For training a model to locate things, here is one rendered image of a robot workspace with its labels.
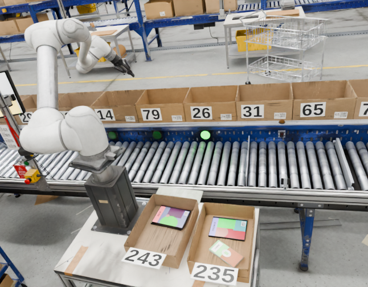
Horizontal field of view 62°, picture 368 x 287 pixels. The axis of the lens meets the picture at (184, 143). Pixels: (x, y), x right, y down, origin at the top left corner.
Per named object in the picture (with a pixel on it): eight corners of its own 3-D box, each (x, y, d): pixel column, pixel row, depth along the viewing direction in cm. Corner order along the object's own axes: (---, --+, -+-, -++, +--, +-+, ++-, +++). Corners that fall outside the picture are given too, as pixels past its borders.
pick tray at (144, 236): (127, 258, 160) (122, 246, 154) (155, 205, 189) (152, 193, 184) (178, 269, 150) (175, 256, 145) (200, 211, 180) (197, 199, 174)
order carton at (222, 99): (185, 122, 241) (182, 103, 232) (192, 105, 265) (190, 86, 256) (236, 122, 231) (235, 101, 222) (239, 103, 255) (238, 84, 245)
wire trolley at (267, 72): (323, 87, 446) (332, 12, 389) (302, 102, 418) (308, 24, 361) (262, 73, 518) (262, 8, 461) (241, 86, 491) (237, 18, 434)
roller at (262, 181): (258, 193, 192) (257, 187, 189) (259, 145, 233) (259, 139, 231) (266, 193, 191) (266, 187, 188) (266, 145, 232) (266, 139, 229)
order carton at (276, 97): (236, 122, 232) (235, 101, 222) (239, 103, 255) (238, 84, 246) (291, 121, 221) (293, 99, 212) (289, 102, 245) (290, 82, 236)
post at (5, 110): (37, 191, 232) (-23, 81, 183) (41, 187, 236) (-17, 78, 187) (51, 192, 229) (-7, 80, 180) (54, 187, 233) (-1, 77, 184)
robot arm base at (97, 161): (105, 171, 147) (101, 162, 144) (72, 163, 157) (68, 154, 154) (127, 150, 160) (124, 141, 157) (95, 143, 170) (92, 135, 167)
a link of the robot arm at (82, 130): (107, 153, 150) (93, 114, 138) (70, 159, 150) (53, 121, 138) (110, 136, 163) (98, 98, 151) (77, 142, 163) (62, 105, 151)
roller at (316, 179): (314, 195, 184) (314, 189, 181) (305, 145, 225) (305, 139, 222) (323, 196, 182) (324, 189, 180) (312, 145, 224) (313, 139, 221)
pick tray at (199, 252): (188, 274, 147) (185, 261, 142) (205, 214, 177) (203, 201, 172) (249, 283, 139) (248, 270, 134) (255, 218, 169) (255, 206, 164)
